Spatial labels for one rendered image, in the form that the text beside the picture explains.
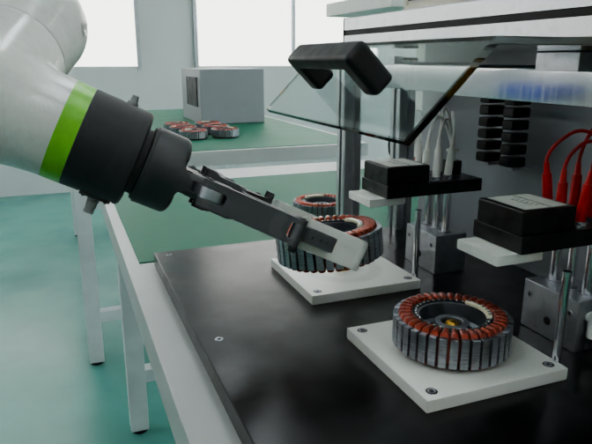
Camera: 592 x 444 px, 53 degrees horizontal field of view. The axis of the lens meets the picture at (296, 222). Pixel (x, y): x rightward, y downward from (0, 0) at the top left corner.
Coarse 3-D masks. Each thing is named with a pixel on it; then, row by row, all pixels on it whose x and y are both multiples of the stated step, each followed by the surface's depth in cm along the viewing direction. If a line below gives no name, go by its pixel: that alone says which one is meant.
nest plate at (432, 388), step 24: (360, 336) 60; (384, 336) 60; (384, 360) 56; (408, 360) 56; (528, 360) 56; (408, 384) 52; (432, 384) 51; (456, 384) 51; (480, 384) 51; (504, 384) 52; (528, 384) 53; (432, 408) 49
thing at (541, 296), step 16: (560, 272) 66; (528, 288) 65; (544, 288) 62; (576, 288) 62; (528, 304) 65; (544, 304) 62; (576, 304) 58; (528, 320) 65; (544, 320) 63; (576, 320) 59; (544, 336) 63; (576, 336) 59
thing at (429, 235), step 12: (408, 228) 86; (420, 228) 84; (432, 228) 84; (408, 240) 87; (420, 240) 84; (432, 240) 81; (444, 240) 80; (456, 240) 81; (408, 252) 87; (420, 252) 84; (432, 252) 81; (444, 252) 81; (456, 252) 82; (420, 264) 84; (432, 264) 81; (444, 264) 82; (456, 264) 82
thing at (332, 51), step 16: (304, 48) 46; (320, 48) 43; (336, 48) 40; (352, 48) 38; (368, 48) 38; (304, 64) 45; (320, 64) 42; (336, 64) 40; (352, 64) 38; (368, 64) 38; (320, 80) 47; (368, 80) 39; (384, 80) 39
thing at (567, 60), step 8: (536, 56) 64; (544, 56) 63; (552, 56) 62; (560, 56) 61; (568, 56) 60; (576, 56) 59; (584, 56) 59; (536, 64) 64; (544, 64) 63; (552, 64) 62; (560, 64) 61; (568, 64) 60; (576, 64) 59; (584, 64) 59
